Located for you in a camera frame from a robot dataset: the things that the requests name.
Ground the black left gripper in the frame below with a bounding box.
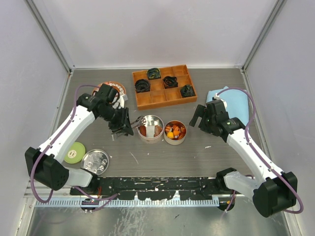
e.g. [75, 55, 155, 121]
[99, 106, 133, 137]

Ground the brown fried cutlet piece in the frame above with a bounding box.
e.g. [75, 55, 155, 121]
[139, 125, 147, 136]

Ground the red sausage piece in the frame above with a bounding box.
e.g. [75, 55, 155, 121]
[179, 127, 186, 140]

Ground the tall pink lunch tin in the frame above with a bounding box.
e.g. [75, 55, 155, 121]
[137, 115, 164, 144]

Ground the brown meat piece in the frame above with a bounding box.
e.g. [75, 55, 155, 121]
[154, 125, 163, 137]

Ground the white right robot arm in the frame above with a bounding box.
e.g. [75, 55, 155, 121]
[189, 100, 297, 217]

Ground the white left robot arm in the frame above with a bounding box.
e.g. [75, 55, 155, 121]
[25, 84, 133, 195]

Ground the short pink lunch tin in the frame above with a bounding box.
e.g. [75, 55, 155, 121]
[164, 120, 187, 145]

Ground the dark seaweed roll right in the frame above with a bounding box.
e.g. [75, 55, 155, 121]
[180, 85, 195, 98]

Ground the brown patterned food plate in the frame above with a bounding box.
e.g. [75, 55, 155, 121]
[98, 81, 128, 101]

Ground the folded light blue cloth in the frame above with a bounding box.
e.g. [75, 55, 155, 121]
[206, 86, 249, 135]

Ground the dark seaweed roll centre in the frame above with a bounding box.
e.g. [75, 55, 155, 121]
[163, 76, 178, 89]

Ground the round metal lid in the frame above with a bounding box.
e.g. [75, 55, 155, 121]
[81, 149, 109, 176]

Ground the wooden compartment tray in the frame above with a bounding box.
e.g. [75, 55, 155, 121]
[135, 64, 198, 110]

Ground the green object behind lid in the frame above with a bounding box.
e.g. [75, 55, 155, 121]
[64, 142, 86, 164]

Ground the dark seaweed roll back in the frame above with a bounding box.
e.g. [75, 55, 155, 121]
[147, 67, 161, 80]

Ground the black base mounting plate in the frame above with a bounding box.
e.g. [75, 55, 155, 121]
[82, 177, 232, 201]

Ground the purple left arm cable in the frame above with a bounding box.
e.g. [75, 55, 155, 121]
[30, 84, 118, 212]

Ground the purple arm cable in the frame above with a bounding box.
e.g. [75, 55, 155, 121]
[214, 87, 305, 215]
[30, 84, 118, 212]

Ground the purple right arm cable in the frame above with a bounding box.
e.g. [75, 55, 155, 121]
[214, 87, 305, 215]

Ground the white slotted cable duct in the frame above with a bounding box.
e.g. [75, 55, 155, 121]
[35, 197, 220, 207]

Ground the aluminium frame rail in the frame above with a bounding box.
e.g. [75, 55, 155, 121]
[24, 178, 74, 198]

